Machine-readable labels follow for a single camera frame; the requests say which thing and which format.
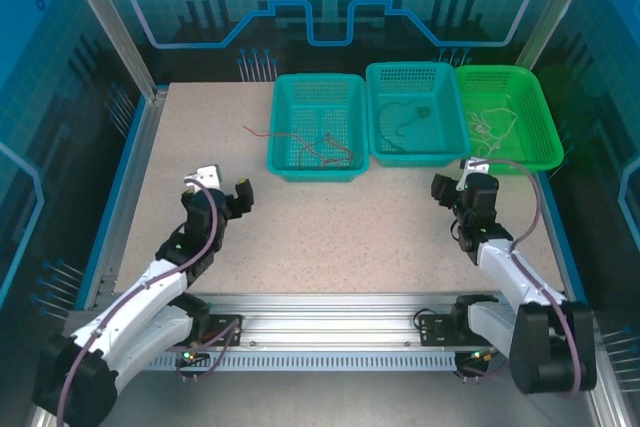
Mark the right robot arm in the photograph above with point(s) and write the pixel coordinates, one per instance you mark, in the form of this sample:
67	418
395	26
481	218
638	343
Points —
505	267

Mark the aluminium frame post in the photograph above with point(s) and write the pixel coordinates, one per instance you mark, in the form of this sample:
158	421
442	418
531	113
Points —
560	2
115	22

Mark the green plastic mesh basket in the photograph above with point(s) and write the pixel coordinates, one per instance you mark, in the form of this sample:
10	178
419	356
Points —
530	97

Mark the teal plastic mesh basket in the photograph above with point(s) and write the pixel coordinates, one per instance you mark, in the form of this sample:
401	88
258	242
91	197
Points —
320	112
405	87

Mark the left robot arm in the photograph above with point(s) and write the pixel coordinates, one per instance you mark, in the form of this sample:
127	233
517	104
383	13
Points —
135	307

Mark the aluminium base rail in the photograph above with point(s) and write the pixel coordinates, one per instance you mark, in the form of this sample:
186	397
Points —
325	317

